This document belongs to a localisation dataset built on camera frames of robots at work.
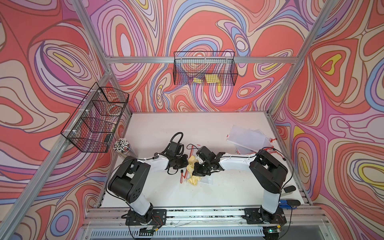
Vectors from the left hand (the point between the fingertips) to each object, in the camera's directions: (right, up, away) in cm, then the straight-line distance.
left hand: (190, 163), depth 92 cm
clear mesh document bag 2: (+39, +13, +10) cm, 42 cm away
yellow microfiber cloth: (+2, -7, -9) cm, 11 cm away
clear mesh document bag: (+9, -8, -5) cm, 13 cm away
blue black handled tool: (+48, -17, -16) cm, 54 cm away
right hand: (+2, -7, -5) cm, 9 cm away
